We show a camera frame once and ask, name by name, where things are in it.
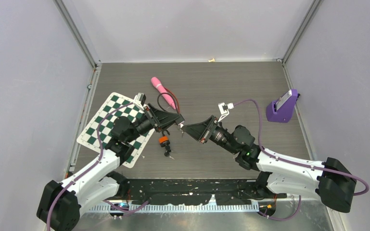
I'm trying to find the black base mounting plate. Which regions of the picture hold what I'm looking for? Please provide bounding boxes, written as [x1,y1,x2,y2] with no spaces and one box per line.
[123,179,286,205]

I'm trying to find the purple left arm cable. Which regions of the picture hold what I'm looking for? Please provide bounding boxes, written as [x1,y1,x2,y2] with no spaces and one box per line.
[46,101,150,231]

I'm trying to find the small silver keys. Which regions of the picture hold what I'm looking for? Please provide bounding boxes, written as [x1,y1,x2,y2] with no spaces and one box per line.
[178,123,184,137]

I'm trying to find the pink toy microphone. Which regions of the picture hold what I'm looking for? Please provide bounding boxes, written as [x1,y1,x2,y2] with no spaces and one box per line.
[151,77,176,109]

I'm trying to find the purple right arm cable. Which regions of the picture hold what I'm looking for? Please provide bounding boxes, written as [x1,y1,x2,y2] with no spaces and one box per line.
[232,99,370,221]

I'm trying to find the black headed keys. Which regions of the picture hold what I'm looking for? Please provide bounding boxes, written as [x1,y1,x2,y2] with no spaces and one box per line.
[164,145,172,157]

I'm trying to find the red cable padlock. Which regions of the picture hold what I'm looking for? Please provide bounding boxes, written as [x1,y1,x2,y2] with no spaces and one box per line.
[165,88,180,114]

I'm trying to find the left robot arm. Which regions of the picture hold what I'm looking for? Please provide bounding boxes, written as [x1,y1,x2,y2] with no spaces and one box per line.
[37,104,184,231]

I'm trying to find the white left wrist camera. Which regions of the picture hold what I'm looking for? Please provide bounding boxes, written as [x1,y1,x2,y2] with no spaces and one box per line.
[133,92,146,110]

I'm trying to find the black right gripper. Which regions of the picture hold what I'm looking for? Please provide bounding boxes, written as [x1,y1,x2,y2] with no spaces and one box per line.
[181,115,239,155]

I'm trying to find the black cable padlock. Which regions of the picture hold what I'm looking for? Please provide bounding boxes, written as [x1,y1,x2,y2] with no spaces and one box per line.
[156,93,185,128]

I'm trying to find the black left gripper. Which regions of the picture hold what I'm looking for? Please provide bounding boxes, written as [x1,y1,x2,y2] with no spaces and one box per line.
[126,103,180,143]

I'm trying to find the orange black padlock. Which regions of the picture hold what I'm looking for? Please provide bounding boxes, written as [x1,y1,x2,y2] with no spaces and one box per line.
[159,136,170,147]

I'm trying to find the green white chessboard mat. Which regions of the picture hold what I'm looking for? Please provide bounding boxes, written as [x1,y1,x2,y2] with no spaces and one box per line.
[77,92,155,168]

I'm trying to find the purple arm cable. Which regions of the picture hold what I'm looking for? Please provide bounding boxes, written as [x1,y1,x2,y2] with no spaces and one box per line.
[46,101,150,231]
[232,99,370,221]

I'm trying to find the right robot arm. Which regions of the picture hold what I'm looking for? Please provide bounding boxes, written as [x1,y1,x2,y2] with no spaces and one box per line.
[181,116,357,213]

